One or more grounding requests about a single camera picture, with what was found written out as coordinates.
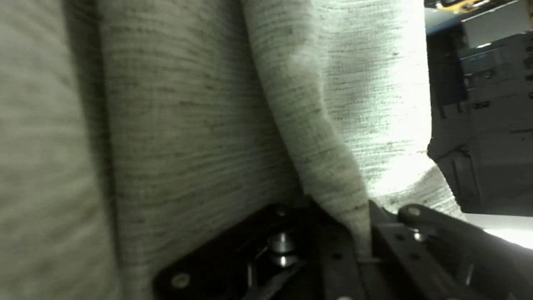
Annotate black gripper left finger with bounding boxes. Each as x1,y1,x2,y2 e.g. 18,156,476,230
151,200,370,300

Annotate grey fabric curtain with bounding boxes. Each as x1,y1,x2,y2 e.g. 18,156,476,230
0,0,463,300

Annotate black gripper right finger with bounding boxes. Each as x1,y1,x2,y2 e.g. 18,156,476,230
368,201,533,300

